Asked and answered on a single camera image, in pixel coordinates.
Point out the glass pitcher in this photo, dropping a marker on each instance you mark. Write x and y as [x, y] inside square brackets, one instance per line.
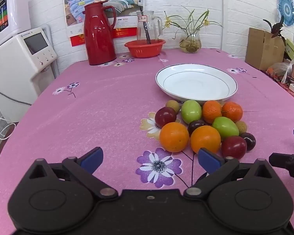
[153, 27]

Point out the white wall water purifier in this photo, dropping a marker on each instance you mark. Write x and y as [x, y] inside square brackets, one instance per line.
[17, 9]

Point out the purple leaf plant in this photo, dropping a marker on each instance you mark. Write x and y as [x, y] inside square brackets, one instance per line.
[276, 28]

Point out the red patterned cloth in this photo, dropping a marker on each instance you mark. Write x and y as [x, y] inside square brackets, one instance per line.
[283, 84]

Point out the red plastic basin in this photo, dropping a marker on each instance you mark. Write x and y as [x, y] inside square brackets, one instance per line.
[144, 51]

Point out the green jujube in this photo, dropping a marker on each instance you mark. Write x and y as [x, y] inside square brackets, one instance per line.
[226, 128]
[191, 111]

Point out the large blue paper fan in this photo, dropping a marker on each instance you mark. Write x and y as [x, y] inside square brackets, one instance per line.
[286, 8]

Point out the white wall conduit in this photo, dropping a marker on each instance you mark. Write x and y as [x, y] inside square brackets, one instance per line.
[222, 9]

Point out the red thermos jug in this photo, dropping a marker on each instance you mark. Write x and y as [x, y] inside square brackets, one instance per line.
[99, 36]

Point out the cardboard box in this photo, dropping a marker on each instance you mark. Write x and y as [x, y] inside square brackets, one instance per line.
[262, 49]

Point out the orange tangerine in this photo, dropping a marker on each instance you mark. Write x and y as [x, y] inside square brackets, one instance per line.
[211, 111]
[232, 111]

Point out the white plate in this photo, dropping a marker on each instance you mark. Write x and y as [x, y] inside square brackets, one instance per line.
[196, 83]

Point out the white water dispenser with screen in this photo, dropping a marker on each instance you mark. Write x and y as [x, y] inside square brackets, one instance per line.
[14, 66]

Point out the large smooth orange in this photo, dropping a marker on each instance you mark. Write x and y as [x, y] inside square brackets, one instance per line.
[174, 137]
[205, 139]

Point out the clear plastic bag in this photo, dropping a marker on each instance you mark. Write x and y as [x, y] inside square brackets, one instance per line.
[279, 68]

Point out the pink floral tablecloth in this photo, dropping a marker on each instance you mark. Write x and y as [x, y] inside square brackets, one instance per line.
[100, 117]

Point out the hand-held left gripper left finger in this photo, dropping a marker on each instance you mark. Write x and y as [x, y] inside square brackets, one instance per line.
[93, 159]

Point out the glass vase with flowering plant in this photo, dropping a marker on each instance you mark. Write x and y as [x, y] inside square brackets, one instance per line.
[190, 42]

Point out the small brown longan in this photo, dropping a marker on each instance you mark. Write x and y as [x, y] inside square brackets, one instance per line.
[172, 105]

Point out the dark purple plum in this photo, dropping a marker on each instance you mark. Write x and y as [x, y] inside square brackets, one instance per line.
[248, 140]
[196, 126]

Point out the red plum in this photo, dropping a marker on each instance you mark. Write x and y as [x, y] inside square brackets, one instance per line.
[234, 147]
[165, 116]

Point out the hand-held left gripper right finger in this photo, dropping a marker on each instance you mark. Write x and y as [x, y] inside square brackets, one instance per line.
[208, 159]

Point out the black stirring stick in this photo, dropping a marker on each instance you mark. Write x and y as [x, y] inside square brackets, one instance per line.
[145, 27]

